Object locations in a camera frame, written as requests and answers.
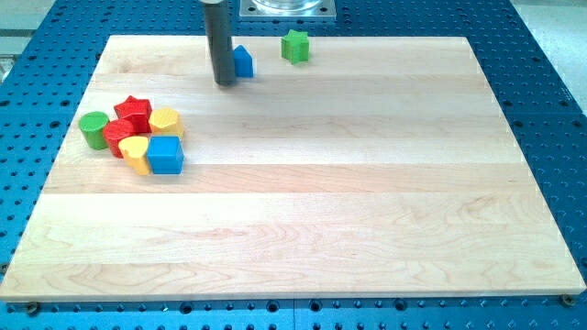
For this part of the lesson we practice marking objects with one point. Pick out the green cylinder block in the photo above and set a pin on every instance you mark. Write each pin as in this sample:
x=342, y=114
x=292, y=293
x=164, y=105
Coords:
x=92, y=125

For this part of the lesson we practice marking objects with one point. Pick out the red cylinder block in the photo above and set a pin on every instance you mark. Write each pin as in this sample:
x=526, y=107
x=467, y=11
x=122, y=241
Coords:
x=115, y=131

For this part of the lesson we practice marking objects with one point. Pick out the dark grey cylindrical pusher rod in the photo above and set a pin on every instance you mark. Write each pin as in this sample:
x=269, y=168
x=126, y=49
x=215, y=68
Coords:
x=219, y=37

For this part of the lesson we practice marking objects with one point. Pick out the light wooden board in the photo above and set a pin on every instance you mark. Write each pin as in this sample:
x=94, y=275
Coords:
x=383, y=167

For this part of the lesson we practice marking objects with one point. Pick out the board corner screw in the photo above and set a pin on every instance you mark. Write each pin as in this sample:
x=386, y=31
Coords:
x=567, y=300
x=32, y=308

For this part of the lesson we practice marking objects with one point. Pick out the red star block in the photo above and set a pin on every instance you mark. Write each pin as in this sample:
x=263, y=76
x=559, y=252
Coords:
x=137, y=111

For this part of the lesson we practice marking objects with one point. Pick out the right board corner screw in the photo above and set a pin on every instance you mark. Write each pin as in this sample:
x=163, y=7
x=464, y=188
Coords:
x=567, y=300

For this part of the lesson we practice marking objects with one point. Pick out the yellow hexagon block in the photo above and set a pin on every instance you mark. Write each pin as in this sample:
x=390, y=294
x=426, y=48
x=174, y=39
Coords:
x=166, y=122

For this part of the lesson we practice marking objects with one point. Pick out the yellow heart block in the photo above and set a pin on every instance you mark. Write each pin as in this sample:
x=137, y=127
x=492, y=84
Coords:
x=134, y=150

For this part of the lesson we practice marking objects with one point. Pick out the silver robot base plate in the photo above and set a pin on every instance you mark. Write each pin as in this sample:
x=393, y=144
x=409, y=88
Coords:
x=258, y=10

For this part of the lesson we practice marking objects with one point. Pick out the left board corner screw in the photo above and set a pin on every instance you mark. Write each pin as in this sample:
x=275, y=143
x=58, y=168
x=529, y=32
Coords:
x=32, y=308

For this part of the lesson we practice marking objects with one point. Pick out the green star block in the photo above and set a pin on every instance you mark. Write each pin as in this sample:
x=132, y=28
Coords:
x=295, y=46

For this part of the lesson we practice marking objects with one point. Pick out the blue triangle block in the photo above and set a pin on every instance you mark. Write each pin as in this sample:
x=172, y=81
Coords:
x=243, y=62

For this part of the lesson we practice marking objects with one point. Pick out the blue cube block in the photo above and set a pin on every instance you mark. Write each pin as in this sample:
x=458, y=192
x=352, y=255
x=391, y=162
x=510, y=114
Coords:
x=165, y=155

